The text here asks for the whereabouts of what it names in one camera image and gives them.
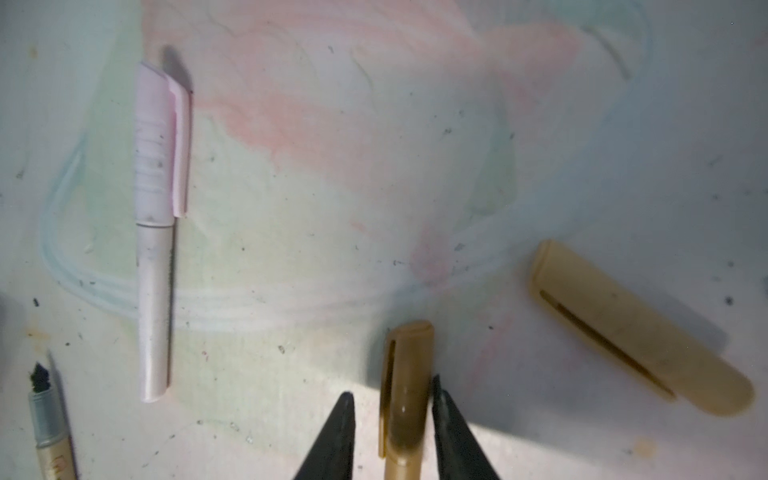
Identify tan pen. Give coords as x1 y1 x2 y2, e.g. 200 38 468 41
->
28 363 77 480

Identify pink pen cap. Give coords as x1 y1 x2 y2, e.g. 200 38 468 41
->
134 62 192 228

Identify tan pen cap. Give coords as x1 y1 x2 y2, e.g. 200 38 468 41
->
378 320 435 479
528 239 756 417

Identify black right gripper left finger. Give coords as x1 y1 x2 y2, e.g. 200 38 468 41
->
294 391 356 480

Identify white pink pen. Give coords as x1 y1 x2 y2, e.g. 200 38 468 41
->
133 59 194 404

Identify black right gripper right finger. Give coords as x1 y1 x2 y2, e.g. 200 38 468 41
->
432 375 500 480

